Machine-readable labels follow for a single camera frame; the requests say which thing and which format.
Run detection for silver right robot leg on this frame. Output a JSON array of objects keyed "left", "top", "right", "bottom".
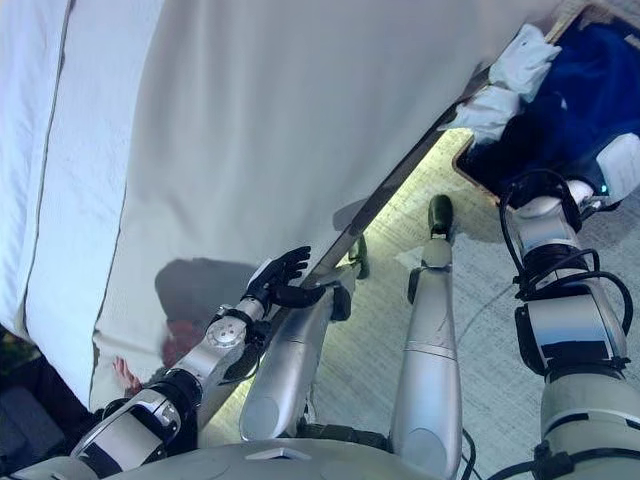
[{"left": 388, "top": 193, "right": 465, "bottom": 477}]

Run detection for grey striped rug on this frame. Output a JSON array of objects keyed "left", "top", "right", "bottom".
[{"left": 199, "top": 0, "right": 640, "bottom": 480}]

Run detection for black trousers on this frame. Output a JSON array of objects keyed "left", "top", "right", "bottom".
[{"left": 458, "top": 113, "right": 602, "bottom": 197}]

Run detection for grey robot torso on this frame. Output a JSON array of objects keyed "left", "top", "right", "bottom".
[{"left": 7, "top": 437, "right": 464, "bottom": 480}]

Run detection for white duvet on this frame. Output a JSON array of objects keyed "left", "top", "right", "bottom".
[{"left": 0, "top": 0, "right": 147, "bottom": 347}]

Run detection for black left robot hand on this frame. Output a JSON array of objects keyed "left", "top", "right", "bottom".
[{"left": 244, "top": 244, "right": 327, "bottom": 310}]

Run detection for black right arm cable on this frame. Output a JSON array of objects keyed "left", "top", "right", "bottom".
[{"left": 498, "top": 168, "right": 635, "bottom": 351}]

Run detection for silver robot leg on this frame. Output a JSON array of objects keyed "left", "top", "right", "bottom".
[
  {"left": 388, "top": 193, "right": 465, "bottom": 477},
  {"left": 237, "top": 233, "right": 372, "bottom": 442}
]

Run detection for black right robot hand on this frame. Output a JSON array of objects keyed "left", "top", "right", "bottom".
[{"left": 568, "top": 133, "right": 640, "bottom": 207}]

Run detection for white garment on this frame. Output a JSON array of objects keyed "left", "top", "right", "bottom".
[{"left": 451, "top": 23, "right": 565, "bottom": 142}]

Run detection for silver left robot leg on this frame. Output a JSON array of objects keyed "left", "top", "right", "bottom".
[{"left": 237, "top": 233, "right": 372, "bottom": 442}]

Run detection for bed with beige cover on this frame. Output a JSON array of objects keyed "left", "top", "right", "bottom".
[{"left": 23, "top": 0, "right": 532, "bottom": 412}]

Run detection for brown wooden basket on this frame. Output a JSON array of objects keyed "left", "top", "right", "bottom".
[{"left": 451, "top": 0, "right": 640, "bottom": 207}]

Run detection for dark blue garment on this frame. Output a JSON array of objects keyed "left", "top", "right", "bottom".
[{"left": 518, "top": 21, "right": 640, "bottom": 177}]

